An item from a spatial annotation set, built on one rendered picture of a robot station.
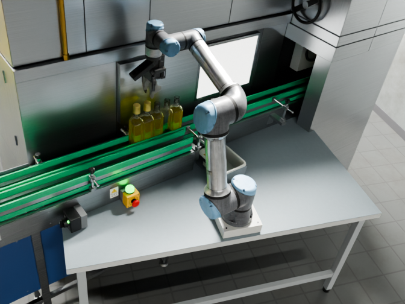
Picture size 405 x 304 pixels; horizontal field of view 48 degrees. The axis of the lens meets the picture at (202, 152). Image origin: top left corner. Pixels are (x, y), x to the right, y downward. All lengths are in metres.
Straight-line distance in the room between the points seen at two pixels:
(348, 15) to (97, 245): 1.73
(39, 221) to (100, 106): 0.61
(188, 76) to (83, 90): 0.59
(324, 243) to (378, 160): 1.22
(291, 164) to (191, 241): 0.83
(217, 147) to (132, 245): 0.61
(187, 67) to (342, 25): 0.86
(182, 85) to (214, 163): 0.74
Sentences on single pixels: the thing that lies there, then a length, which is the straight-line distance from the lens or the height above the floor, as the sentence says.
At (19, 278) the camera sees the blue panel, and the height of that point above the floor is 0.48.
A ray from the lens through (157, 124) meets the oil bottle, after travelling 2.26.
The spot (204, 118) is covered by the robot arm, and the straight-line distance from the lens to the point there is 1.71.
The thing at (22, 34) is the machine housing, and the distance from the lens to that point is 1.95.
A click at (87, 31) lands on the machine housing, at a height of 1.50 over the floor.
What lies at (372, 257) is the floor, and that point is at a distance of 3.38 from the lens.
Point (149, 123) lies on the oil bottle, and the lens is 2.23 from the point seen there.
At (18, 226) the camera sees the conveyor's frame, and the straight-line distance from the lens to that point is 2.07.
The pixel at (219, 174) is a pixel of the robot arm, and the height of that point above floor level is 1.14.
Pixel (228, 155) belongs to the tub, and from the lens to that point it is 2.49.
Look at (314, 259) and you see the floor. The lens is 3.19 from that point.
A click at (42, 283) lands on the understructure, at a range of 2.43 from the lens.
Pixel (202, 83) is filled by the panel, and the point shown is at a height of 1.08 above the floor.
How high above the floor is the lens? 2.35
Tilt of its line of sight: 38 degrees down
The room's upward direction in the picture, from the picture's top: 8 degrees clockwise
